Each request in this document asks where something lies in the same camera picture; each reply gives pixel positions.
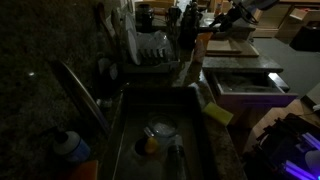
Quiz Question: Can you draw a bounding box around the dark robot arm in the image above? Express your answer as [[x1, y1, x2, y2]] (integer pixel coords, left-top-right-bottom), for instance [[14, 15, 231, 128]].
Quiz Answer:
[[209, 0, 280, 33]]

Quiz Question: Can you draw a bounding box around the black robot base with lights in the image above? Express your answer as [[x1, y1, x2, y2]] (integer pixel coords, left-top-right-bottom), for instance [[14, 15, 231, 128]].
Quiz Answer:
[[243, 113, 320, 180]]

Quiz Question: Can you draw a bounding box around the black knife block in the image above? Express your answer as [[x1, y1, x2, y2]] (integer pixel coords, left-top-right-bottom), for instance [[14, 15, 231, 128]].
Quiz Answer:
[[179, 0, 202, 49]]

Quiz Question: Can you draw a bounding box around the clear glass bottle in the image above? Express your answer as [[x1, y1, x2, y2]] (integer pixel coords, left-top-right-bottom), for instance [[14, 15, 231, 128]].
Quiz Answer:
[[167, 135, 188, 180]]

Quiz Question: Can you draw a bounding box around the yellow sponge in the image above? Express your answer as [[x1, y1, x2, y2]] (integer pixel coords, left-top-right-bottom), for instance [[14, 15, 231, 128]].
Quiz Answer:
[[202, 102, 233, 126]]

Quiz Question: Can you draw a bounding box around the open white drawer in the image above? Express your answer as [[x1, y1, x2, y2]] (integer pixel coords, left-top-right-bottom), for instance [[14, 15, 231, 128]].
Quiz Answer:
[[207, 68, 299, 126]]

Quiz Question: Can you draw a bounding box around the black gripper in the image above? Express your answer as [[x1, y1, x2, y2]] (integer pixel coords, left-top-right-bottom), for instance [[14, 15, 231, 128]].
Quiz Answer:
[[209, 7, 243, 32]]

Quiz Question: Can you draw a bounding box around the curved steel faucet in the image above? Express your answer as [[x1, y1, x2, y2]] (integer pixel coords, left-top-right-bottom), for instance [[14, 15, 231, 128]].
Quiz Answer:
[[49, 60, 110, 136]]

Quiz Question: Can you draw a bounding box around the clear plastic bag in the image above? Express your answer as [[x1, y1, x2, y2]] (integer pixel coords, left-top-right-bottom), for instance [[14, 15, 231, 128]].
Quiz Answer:
[[137, 31, 171, 52]]

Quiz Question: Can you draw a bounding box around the dish drying rack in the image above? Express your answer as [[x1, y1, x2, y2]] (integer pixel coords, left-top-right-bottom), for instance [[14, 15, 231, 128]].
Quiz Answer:
[[122, 42, 180, 74]]

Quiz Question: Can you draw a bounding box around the wooden cutting board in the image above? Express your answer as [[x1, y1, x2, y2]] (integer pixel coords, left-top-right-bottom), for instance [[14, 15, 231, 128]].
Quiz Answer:
[[206, 38, 259, 58]]

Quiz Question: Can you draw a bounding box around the clear glass bowl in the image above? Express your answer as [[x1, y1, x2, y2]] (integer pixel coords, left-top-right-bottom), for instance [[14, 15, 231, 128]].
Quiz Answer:
[[148, 114, 178, 138]]

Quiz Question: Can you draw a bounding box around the steel kitchen sink basin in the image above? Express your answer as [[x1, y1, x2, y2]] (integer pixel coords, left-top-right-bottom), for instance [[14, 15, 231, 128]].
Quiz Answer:
[[99, 87, 219, 180]]

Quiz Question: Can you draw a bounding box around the white plate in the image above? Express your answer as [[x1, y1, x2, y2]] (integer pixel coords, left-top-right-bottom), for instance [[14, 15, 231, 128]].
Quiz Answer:
[[127, 29, 141, 65]]

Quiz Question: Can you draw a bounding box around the orange sponge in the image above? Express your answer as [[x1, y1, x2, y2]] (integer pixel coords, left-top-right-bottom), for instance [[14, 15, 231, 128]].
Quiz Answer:
[[57, 160, 99, 180]]

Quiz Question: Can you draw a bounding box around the white blue soap dispenser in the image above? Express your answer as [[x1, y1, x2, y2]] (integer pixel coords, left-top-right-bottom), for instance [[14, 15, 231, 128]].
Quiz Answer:
[[41, 126, 91, 163]]

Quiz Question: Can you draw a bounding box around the orange snack pack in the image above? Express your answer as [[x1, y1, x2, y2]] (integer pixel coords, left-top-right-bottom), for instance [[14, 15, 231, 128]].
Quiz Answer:
[[193, 32, 213, 63]]

